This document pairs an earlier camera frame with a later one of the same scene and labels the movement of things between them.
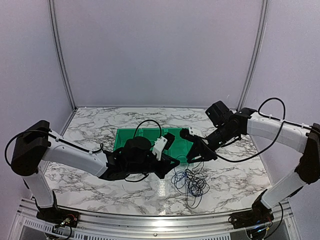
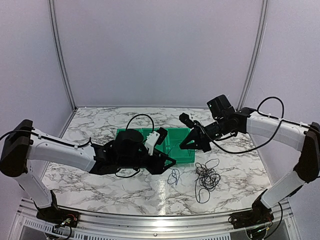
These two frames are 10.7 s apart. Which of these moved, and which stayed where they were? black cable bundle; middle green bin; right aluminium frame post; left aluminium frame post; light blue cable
Moved: black cable bundle; light blue cable
Stayed: left aluminium frame post; middle green bin; right aluminium frame post
